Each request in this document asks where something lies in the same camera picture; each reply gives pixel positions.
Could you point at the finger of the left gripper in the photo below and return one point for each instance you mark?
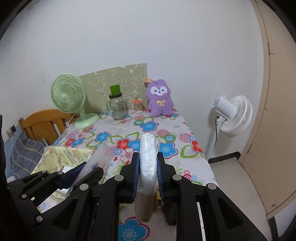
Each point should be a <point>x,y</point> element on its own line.
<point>67,209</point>
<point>34,189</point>

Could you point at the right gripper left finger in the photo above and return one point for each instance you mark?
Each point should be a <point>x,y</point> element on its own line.
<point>120,189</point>

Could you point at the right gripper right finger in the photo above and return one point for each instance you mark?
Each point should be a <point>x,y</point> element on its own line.
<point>174,188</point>

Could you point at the clear plastic bag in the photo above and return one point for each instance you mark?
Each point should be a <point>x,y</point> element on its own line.
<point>100,158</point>

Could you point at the yellow fabric storage box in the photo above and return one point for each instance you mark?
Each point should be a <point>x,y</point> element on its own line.
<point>54,159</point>

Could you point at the blue plaid pillow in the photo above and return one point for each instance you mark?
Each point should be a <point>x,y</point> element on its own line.
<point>22,155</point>

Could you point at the floral tablecloth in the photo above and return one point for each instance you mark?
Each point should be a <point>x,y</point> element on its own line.
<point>139,132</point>

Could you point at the wooden bed headboard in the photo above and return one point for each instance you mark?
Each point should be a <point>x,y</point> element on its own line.
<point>46,125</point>

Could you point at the glass jar green lid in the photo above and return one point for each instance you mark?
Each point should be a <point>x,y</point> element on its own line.
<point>116,104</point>

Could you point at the cotton swab jar orange lid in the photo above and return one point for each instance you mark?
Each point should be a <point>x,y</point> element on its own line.
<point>138,106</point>

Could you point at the green desk fan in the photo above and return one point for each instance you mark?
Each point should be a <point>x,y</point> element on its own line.
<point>69,96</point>

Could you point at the green patterned board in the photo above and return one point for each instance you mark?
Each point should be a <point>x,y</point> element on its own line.
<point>130,79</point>

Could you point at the beige door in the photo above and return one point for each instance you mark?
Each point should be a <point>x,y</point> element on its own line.
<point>269,154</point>

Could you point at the white standing fan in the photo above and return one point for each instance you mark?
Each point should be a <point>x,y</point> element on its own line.
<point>234,116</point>

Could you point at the purple plush bunny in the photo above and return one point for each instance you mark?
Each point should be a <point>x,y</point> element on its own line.
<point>159,98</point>

